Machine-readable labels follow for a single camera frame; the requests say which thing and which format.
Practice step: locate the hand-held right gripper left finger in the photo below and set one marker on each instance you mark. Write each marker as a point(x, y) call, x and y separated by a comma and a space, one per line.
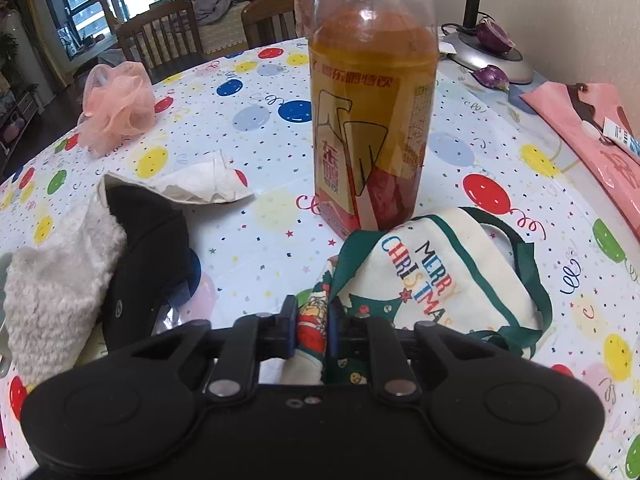
point(287, 327)

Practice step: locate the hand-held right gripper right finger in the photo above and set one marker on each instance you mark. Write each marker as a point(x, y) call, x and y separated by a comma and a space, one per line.
point(331, 330)

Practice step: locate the white green christmas cloth bag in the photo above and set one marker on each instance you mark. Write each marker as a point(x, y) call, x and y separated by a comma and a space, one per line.
point(450, 285)

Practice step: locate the white tissue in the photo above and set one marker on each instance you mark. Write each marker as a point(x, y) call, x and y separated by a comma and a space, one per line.
point(205, 180)

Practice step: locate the balloon print tablecloth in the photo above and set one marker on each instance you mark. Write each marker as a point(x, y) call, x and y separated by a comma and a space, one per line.
point(260, 260)

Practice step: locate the orange drink plastic bottle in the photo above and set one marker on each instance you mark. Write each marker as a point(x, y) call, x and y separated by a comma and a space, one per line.
point(370, 110)

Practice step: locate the white fluffy towel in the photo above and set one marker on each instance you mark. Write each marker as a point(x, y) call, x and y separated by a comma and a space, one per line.
point(55, 280)

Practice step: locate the pink mesh bath pouf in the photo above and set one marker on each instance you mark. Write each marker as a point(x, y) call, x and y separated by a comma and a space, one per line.
point(117, 105)

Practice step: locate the purple onion piece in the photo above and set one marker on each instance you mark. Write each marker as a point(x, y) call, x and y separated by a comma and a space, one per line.
point(490, 77)

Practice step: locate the silver desk lamp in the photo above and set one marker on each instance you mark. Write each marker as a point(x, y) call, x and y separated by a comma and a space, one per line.
point(470, 57)

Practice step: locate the sofa with cream cover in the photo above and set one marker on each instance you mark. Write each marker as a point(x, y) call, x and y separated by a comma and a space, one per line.
point(225, 27)

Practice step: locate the pink pouch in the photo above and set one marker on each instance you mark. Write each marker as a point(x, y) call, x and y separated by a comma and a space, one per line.
point(575, 125)

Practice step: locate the pink towel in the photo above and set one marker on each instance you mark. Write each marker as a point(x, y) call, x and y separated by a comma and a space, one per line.
point(305, 5)

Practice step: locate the wooden chair with black seat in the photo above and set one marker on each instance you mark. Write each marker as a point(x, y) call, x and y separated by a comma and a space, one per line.
point(150, 35)

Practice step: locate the lilac cloth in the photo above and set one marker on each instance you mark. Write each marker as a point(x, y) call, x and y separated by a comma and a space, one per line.
point(210, 7)

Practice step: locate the purple onion half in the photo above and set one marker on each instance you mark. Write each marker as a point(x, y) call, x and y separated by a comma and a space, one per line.
point(492, 35)

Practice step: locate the low tv cabinet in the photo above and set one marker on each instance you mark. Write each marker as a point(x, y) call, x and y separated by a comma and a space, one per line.
point(20, 110)

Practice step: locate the white blue tube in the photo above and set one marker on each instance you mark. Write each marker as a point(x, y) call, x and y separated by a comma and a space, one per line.
point(620, 135)

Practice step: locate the white standing air conditioner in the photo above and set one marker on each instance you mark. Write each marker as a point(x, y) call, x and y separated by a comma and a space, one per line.
point(30, 60)

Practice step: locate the green potted plant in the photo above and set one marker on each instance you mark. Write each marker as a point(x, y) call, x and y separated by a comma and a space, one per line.
point(7, 45)

